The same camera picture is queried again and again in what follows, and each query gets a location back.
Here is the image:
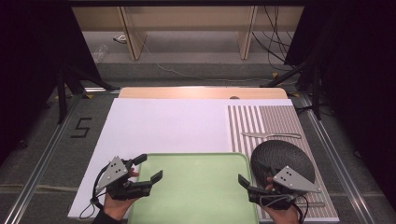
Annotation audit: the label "metal floor rail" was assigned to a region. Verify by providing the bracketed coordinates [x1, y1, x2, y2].
[2, 94, 82, 224]
[298, 92, 376, 224]

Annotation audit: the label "black hanging cables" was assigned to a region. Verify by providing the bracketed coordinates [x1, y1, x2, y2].
[251, 5, 296, 73]

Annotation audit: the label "beige wooden desk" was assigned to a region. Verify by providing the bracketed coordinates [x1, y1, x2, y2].
[71, 6, 304, 62]

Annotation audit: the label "striped beige placemat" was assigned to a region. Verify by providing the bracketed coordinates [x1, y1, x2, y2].
[227, 105, 340, 222]

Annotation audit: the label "light green plastic tray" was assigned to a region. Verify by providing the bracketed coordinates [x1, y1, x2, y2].
[127, 152, 260, 224]

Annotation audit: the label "hand-held gripper cable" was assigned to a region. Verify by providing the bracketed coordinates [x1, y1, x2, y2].
[292, 193, 310, 224]
[78, 164, 110, 220]

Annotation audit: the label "black textured round plate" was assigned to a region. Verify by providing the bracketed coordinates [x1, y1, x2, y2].
[250, 139, 317, 195]

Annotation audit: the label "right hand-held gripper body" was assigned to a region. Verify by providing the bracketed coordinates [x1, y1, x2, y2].
[247, 165, 322, 210]

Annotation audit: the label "black metal stand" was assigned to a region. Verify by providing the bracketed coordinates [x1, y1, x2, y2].
[260, 58, 324, 121]
[55, 66, 120, 125]

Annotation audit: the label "silver cutlery piece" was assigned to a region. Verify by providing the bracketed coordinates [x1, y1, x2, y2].
[295, 202, 326, 208]

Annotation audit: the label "black curtain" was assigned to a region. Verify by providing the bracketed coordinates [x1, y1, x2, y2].
[284, 0, 396, 203]
[0, 0, 98, 162]

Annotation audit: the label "clear plastic wrap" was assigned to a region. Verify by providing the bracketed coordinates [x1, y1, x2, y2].
[92, 44, 109, 63]

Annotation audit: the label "person's right hand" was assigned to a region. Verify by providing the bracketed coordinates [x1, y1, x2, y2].
[262, 176, 302, 224]

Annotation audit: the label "left hand-held gripper cable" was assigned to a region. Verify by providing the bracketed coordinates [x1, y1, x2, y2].
[78, 164, 110, 220]

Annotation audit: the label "light wooden table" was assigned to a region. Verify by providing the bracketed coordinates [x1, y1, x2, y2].
[118, 87, 289, 101]

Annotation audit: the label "right hand-held gripper cable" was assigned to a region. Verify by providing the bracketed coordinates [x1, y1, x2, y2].
[292, 193, 310, 224]

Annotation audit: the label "silver table knife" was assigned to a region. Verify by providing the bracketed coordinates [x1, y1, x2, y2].
[241, 132, 303, 140]

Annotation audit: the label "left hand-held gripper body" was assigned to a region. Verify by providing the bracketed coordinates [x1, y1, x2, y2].
[94, 156, 154, 202]

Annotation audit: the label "person's left hand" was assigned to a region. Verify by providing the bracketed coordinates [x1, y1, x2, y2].
[103, 168, 140, 222]

